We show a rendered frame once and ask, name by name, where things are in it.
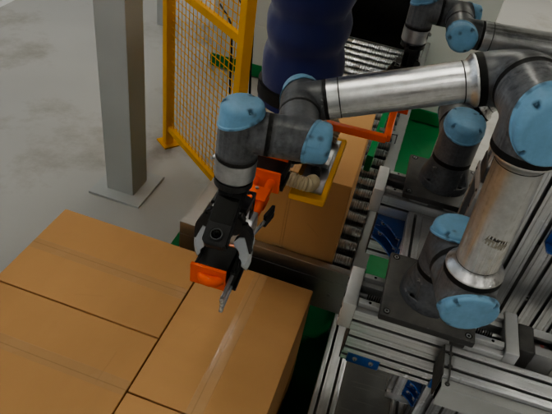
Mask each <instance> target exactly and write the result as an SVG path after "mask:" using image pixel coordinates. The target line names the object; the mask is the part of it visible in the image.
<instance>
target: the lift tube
mask: <svg viewBox="0 0 552 414"><path fill-rule="evenodd" d="M356 1H357V0H271V3H270V5H269V10H268V13H267V28H266V29H267V33H268V38H267V40H266V43H265V46H264V52H263V61H262V81H263V83H264V85H265V86H266V87H267V88H269V89H270V90H271V91H273V92H274V93H276V94H281V91H282V89H283V85H284V83H285V81H286V80H287V79H288V78H289V77H291V76H293V75H296V74H300V73H303V74H307V75H309V76H313V77H314V78H315V79H316V80H323V79H329V78H334V77H341V76H343V71H344V66H345V53H344V44H345V43H346V42H347V39H348V38H349V36H350V34H351V32H352V25H353V18H352V8H353V6H354V4H355V3H356ZM258 97H259V98H260V99H262V98H261V97H260V96H259V94H258ZM262 100H263V99H262ZM263 102H264V105H265V107H266V108H267V109H268V110H269V111H271V112H273V113H279V109H277V108H274V107H272V106H270V105H269V104H267V103H266V102H265V101H264V100H263Z"/></svg>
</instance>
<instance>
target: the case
mask: <svg viewBox="0 0 552 414"><path fill-rule="evenodd" d="M375 115H376V114H371V115H364V116H357V117H344V118H337V119H338V120H339V122H340V123H343V124H347V125H351V126H355V127H360V128H364V129H367V130H372V127H373V124H374V120H375ZM338 138H339V139H343V140H346V141H347V144H346V147H345V150H344V152H343V156H342V158H341V160H340V163H339V165H338V169H337V172H336V174H335V176H334V179H333V182H332V185H331V187H330V190H329V193H328V196H327V198H326V201H325V203H324V206H323V207H320V206H318V205H312V204H308V203H306V202H302V201H299V200H294V199H290V198H288V194H289V191H290V190H291V188H292V187H290V186H287V185H285V187H284V188H283V191H280V192H279V193H278V194H275V193H273V192H271V194H270V196H269V201H268V203H267V205H266V206H265V208H264V211H263V210H262V211H261V213H260V216H259V218H258V221H257V227H258V226H259V224H260V223H261V222H262V221H263V219H264V215H265V213H266V212H267V211H268V210H269V208H270V207H271V206H272V205H275V212H274V217H273V218H272V219H271V221H270V222H269V223H268V224H267V226H266V227H263V226H262V228H261V229H260V230H259V231H258V232H257V233H256V234H255V240H257V241H260V242H264V243H267V244H270V245H272V246H277V247H280V248H283V249H285V250H288V251H292V252H295V253H297V254H300V255H305V256H308V257H310V258H313V259H316V260H320V261H323V262H325V263H329V264H332V263H333V260H334V256H335V252H336V250H337V247H338V242H339V239H340V237H341V234H342V230H343V226H344V224H345V221H346V217H347V213H348V210H349V207H350V204H351V202H352V197H353V194H354V191H355V189H356V185H357V181H358V177H359V174H360V171H361V166H362V163H363V159H364V157H365V153H366V148H367V145H368V142H369V140H368V139H365V138H361V137H358V136H352V135H348V134H345V133H342V132H340V134H339V137H338ZM301 166H302V163H300V164H294V166H293V168H290V169H289V170H291V172H294V173H296V174H298V173H299V170H300V168H301Z"/></svg>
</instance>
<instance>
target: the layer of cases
mask: <svg viewBox="0 0 552 414"><path fill-rule="evenodd" d="M197 257H198V255H196V253H195V252H194V251H190V250H187V249H185V248H182V247H180V246H175V245H173V244H170V243H167V242H165V241H160V240H158V239H155V238H152V237H148V236H146V235H143V234H140V233H138V232H133V231H130V230H127V229H125V228H120V227H118V226H115V225H112V224H110V223H105V222H103V221H100V220H98V219H95V218H91V217H88V216H85V215H83V214H78V213H76V212H73V211H70V210H68V209H65V210H64V211H63V212H62V213H61V214H60V215H59V216H58V217H57V218H56V219H54V220H53V221H52V222H51V223H50V224H49V225H48V226H47V227H46V228H45V229H44V230H43V231H42V232H41V233H40V234H39V235H38V236H37V237H36V238H35V239H34V240H33V241H32V242H31V243H30V244H29V245H28V246H27V247H26V248H25V249H24V250H23V251H22V252H21V253H20V254H19V255H18V256H17V257H16V258H15V259H14V260H13V261H12V262H11V263H10V264H9V265H8V266H7V267H6V268H5V269H4V270H3V271H2V272H1V273H0V414H276V413H277V411H278V407H279V404H280V402H281V400H282V397H283V393H284V391H285V388H286V386H287V383H288V380H289V377H290V374H291V373H292V368H293V366H294V363H295V361H296V359H297V353H298V350H299V347H300V343H301V337H302V334H303V330H304V327H305V323H306V317H307V314H308V310H309V307H310V303H311V298H312V295H313V291H311V290H308V289H305V288H303V287H298V286H296V285H293V284H290V283H286V282H284V281H281V280H278V279H276V278H271V277H269V276H266V275H263V274H259V273H256V272H254V271H251V270H249V269H248V270H244V271H243V274H242V276H241V279H240V281H239V284H238V285H237V289H236V291H233V290H232V291H231V293H230V295H229V297H228V300H227V302H226V305H225V307H224V308H223V312H222V313H220V312H219V299H220V297H221V295H222V293H223V291H222V290H219V289H216V288H213V287H207V286H205V285H203V284H199V283H195V282H192V281H190V272H191V262H192V261H193V262H195V261H196V258H197Z"/></svg>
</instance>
